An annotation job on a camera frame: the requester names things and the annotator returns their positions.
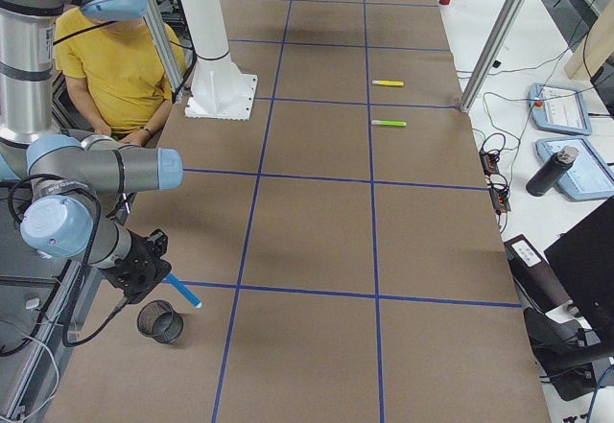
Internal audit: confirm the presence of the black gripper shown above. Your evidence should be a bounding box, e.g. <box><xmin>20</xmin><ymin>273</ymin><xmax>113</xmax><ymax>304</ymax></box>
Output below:
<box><xmin>100</xmin><ymin>229</ymin><xmax>172</xmax><ymax>304</ymax></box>

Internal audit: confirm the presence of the blue highlighter pen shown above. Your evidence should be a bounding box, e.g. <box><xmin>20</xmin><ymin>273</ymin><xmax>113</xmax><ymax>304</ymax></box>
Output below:
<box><xmin>165</xmin><ymin>272</ymin><xmax>202</xmax><ymax>309</ymax></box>

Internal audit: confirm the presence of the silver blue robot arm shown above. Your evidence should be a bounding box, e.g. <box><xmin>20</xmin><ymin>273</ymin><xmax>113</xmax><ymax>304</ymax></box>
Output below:
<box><xmin>1</xmin><ymin>0</ymin><xmax>183</xmax><ymax>304</ymax></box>

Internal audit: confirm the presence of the black mesh pen cup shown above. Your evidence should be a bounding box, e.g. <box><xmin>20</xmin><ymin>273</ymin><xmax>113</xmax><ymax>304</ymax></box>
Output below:
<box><xmin>136</xmin><ymin>299</ymin><xmax>184</xmax><ymax>344</ymax></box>

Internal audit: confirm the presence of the person in yellow shirt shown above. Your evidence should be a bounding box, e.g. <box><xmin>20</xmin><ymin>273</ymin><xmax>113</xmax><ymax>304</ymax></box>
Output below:
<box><xmin>55</xmin><ymin>8</ymin><xmax>173</xmax><ymax>147</ymax></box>

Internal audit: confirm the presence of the green highlighter pen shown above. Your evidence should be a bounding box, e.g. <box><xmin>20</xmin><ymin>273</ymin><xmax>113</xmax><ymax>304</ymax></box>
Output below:
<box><xmin>371</xmin><ymin>120</ymin><xmax>407</xmax><ymax>128</ymax></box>

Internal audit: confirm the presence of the yellow highlighter pen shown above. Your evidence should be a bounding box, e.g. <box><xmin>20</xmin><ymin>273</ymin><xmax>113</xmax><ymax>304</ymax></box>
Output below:
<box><xmin>371</xmin><ymin>80</ymin><xmax>404</xmax><ymax>87</ymax></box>

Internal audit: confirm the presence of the orange black usb hub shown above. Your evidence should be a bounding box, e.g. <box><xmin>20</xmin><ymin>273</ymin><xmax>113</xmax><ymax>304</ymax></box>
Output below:
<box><xmin>479</xmin><ymin>150</ymin><xmax>510</xmax><ymax>215</ymax></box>

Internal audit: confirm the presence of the black box with label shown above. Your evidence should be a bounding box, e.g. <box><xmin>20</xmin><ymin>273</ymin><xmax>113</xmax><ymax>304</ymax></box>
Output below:
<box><xmin>504</xmin><ymin>234</ymin><xmax>577</xmax><ymax>315</ymax></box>

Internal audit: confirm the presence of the dark grey water bottle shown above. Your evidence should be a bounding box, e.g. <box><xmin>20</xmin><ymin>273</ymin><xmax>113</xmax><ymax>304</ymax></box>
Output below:
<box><xmin>526</xmin><ymin>146</ymin><xmax>579</xmax><ymax>197</ymax></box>

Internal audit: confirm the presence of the black monitor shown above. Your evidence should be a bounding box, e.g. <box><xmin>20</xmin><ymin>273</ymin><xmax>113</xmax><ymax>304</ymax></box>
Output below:
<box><xmin>545</xmin><ymin>199</ymin><xmax>613</xmax><ymax>336</ymax></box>

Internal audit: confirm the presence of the upper teach pendant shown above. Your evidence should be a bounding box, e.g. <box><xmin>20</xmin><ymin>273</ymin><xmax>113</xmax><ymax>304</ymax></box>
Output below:
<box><xmin>528</xmin><ymin>82</ymin><xmax>592</xmax><ymax>135</ymax></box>

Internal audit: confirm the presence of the teach pendant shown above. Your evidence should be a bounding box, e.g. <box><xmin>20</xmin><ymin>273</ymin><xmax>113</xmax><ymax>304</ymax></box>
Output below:
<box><xmin>528</xmin><ymin>82</ymin><xmax>592</xmax><ymax>135</ymax></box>
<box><xmin>535</xmin><ymin>135</ymin><xmax>613</xmax><ymax>201</ymax></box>

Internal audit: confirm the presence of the lower teach pendant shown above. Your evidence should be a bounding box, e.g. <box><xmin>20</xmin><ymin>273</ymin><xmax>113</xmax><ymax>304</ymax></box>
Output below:
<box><xmin>535</xmin><ymin>135</ymin><xmax>613</xmax><ymax>201</ymax></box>

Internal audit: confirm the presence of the wooden board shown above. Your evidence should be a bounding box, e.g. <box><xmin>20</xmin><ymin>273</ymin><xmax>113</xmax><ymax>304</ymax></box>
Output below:
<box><xmin>564</xmin><ymin>1</ymin><xmax>613</xmax><ymax>81</ymax></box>

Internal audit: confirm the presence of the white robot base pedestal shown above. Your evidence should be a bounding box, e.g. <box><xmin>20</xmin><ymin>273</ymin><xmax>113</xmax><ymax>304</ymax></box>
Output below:
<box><xmin>180</xmin><ymin>0</ymin><xmax>258</xmax><ymax>121</ymax></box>

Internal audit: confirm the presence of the aluminium frame post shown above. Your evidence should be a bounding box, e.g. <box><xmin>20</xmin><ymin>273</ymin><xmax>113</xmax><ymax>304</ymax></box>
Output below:
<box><xmin>458</xmin><ymin>0</ymin><xmax>525</xmax><ymax>113</ymax></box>

